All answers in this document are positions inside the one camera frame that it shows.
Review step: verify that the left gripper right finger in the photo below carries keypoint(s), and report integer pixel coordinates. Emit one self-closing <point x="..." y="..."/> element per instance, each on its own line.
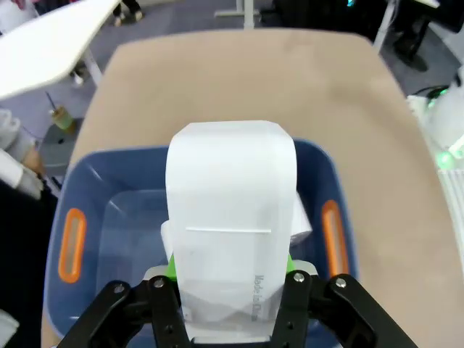
<point x="326" y="311"/>

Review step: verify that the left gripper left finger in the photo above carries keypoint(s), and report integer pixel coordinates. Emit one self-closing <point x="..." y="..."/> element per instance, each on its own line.
<point x="145" y="311"/>

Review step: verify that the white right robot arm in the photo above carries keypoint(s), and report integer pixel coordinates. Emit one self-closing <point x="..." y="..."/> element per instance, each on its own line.
<point x="449" y="119"/>

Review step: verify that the person's left hand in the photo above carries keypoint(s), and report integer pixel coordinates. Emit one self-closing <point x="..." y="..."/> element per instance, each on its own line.
<point x="33" y="162"/>

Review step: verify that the grey step stool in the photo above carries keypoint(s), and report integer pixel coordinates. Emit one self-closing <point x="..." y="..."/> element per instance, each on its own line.
<point x="59" y="148"/>

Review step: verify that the iced drink plastic cup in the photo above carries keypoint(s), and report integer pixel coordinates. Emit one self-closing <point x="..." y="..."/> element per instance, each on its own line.
<point x="63" y="117"/>

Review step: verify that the black shoes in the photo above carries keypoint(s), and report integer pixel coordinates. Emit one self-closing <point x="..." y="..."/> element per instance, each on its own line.
<point x="127" y="11"/>
<point x="411" y="47"/>

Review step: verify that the large white table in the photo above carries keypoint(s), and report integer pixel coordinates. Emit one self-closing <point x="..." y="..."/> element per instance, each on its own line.
<point x="43" y="43"/>

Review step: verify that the white desk leg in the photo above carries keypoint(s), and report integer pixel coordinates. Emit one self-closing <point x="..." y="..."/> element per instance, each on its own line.
<point x="386" y="21"/>
<point x="244" y="11"/>

